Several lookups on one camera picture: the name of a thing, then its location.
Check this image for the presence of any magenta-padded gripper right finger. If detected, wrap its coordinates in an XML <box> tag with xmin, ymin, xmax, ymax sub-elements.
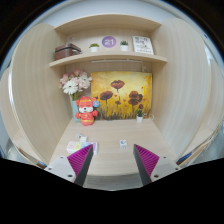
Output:
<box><xmin>132</xmin><ymin>143</ymin><xmax>181</xmax><ymax>187</ymax></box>

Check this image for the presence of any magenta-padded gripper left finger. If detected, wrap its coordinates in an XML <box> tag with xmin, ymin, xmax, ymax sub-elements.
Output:
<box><xmin>43</xmin><ymin>143</ymin><xmax>95</xmax><ymax>187</ymax></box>

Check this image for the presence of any white charger block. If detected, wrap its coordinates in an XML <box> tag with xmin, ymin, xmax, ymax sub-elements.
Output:
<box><xmin>118</xmin><ymin>138</ymin><xmax>129</xmax><ymax>150</ymax></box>

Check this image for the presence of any white pastel-coloured power strip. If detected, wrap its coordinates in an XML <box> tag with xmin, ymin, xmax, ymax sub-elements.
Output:
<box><xmin>66</xmin><ymin>140</ymin><xmax>99</xmax><ymax>156</ymax></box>

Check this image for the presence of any small plant in white pot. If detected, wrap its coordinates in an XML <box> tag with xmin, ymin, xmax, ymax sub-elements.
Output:
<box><xmin>135</xmin><ymin>107</ymin><xmax>145</xmax><ymax>124</ymax></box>

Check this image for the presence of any teal vase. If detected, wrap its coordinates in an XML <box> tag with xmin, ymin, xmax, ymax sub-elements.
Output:
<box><xmin>70</xmin><ymin>99</ymin><xmax>81</xmax><ymax>123</ymax></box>

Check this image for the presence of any red plush toy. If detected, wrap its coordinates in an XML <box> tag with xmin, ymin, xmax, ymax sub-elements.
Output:
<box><xmin>74</xmin><ymin>95</ymin><xmax>101</xmax><ymax>127</ymax></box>

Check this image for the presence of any yellow poppy painting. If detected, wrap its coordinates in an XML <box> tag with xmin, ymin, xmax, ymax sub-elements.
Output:
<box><xmin>90</xmin><ymin>70</ymin><xmax>154</xmax><ymax>121</ymax></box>

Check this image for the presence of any pink and white flower bouquet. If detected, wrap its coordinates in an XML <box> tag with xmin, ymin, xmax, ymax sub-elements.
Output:
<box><xmin>59</xmin><ymin>68</ymin><xmax>93</xmax><ymax>102</ymax></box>

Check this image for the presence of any white light bar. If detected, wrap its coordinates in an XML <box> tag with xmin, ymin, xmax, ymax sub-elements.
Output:
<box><xmin>91</xmin><ymin>58</ymin><xmax>145</xmax><ymax>65</ymax></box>

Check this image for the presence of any wooden shelf unit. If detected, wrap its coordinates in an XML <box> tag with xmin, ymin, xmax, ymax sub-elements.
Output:
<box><xmin>48</xmin><ymin>12</ymin><xmax>169</xmax><ymax>70</ymax></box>

